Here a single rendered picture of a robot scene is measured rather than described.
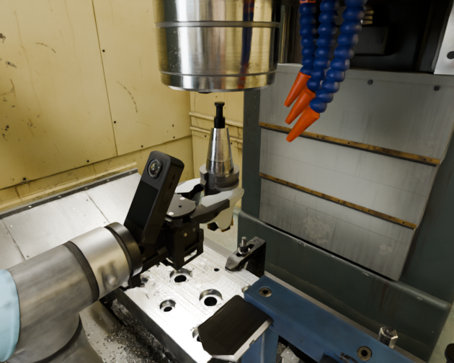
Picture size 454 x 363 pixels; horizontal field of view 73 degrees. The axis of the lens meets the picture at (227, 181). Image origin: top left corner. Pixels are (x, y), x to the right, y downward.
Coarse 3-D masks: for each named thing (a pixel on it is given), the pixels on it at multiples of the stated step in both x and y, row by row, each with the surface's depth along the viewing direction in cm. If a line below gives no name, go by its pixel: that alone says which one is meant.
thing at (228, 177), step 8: (200, 168) 48; (200, 176) 48; (208, 176) 47; (216, 176) 46; (224, 176) 46; (232, 176) 46; (200, 184) 48; (208, 184) 48; (216, 184) 47; (224, 184) 47; (232, 184) 47
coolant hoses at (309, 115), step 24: (312, 0) 29; (336, 0) 27; (360, 0) 24; (312, 24) 30; (336, 24) 28; (360, 24) 25; (312, 48) 30; (336, 48) 27; (312, 72) 29; (336, 72) 27; (288, 96) 33; (312, 96) 30; (288, 120) 32; (312, 120) 29
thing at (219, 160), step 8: (216, 128) 45; (224, 128) 45; (216, 136) 45; (224, 136) 45; (208, 144) 47; (216, 144) 45; (224, 144) 45; (208, 152) 46; (216, 152) 45; (224, 152) 46; (208, 160) 47; (216, 160) 46; (224, 160) 46; (232, 160) 47; (208, 168) 47; (216, 168) 46; (224, 168) 46; (232, 168) 47
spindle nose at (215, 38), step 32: (160, 0) 34; (192, 0) 32; (224, 0) 32; (256, 0) 33; (160, 32) 36; (192, 32) 33; (224, 32) 33; (256, 32) 34; (160, 64) 38; (192, 64) 35; (224, 64) 34; (256, 64) 36
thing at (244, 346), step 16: (224, 304) 34; (240, 304) 34; (208, 320) 32; (224, 320) 32; (240, 320) 32; (256, 320) 32; (272, 320) 32; (208, 336) 30; (224, 336) 30; (240, 336) 30; (256, 336) 30; (208, 352) 29; (224, 352) 29; (240, 352) 29
